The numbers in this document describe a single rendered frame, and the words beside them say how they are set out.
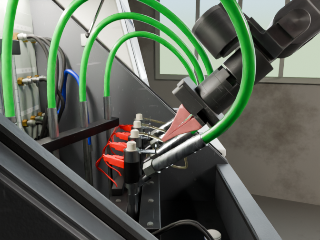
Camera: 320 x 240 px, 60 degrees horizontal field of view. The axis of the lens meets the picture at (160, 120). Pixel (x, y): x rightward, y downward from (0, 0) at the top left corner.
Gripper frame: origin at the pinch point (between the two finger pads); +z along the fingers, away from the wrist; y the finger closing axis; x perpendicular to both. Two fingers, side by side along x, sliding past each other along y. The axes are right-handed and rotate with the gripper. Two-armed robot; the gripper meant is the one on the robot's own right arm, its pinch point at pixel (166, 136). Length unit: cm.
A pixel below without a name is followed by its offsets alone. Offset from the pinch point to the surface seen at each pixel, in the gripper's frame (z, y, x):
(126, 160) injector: 7.3, 1.6, 2.4
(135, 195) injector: 11.0, -4.0, 1.7
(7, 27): 4.6, 28.5, 7.2
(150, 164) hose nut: 0.5, -0.7, 10.7
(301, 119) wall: -26, -75, -204
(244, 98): -14.2, -1.7, 12.4
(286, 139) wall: -7, -82, -205
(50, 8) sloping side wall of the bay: 8.1, 43.3, -22.8
